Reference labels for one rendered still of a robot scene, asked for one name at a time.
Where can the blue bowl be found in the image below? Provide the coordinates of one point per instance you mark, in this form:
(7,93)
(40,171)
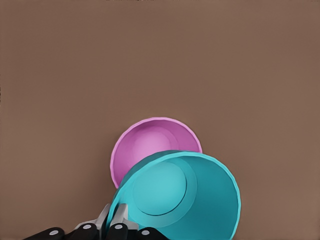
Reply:
(195,200)

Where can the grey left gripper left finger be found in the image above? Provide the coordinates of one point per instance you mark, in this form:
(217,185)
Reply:
(100,220)

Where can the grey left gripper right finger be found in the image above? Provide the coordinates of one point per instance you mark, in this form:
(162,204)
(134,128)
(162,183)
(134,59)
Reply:
(122,220)

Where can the pink bowl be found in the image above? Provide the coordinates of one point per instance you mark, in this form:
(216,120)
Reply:
(147,147)

